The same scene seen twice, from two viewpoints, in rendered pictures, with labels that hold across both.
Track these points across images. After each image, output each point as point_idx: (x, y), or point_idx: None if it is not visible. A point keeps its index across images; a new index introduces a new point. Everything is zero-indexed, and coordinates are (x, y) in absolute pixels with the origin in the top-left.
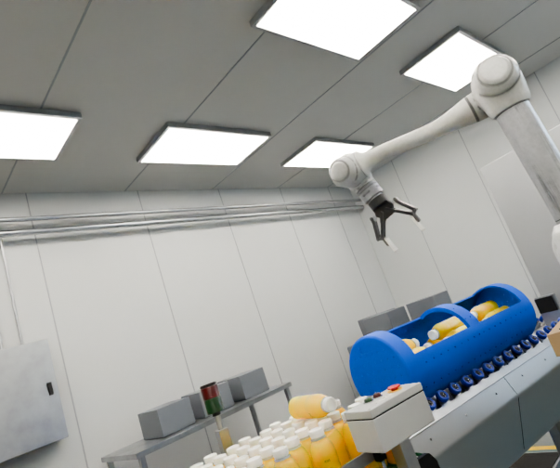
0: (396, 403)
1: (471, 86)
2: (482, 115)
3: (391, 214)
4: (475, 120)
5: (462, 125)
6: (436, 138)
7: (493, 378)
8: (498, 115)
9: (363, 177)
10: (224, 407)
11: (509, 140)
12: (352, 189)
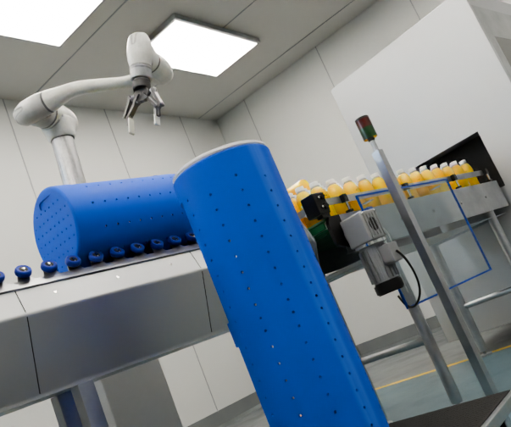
0: None
1: (69, 111)
2: (51, 113)
3: (141, 102)
4: (54, 111)
5: (62, 105)
6: (80, 94)
7: None
8: (73, 137)
9: (151, 85)
10: (363, 139)
11: (76, 152)
12: (153, 64)
